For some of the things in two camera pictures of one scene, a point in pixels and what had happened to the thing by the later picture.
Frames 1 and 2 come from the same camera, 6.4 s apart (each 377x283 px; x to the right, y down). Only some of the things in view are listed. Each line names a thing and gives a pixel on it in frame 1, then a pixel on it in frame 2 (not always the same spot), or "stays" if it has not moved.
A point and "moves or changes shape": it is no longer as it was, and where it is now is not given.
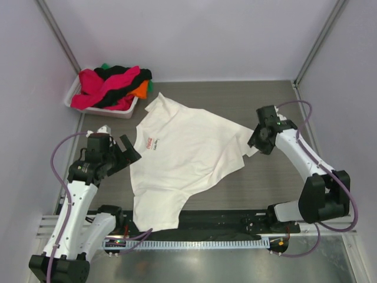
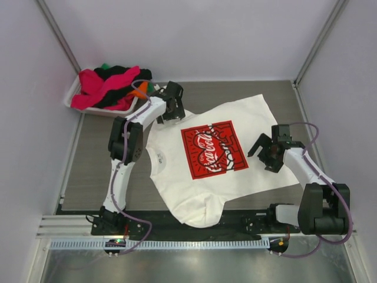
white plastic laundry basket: (75, 89) stays
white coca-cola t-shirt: (182, 150) moves or changes shape
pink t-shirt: (92, 86) stays
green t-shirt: (151, 86) stays
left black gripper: (125, 158) -> (178, 112)
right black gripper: (253, 141) -> (265, 141)
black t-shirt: (114, 93) stays
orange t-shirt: (141, 92) stays
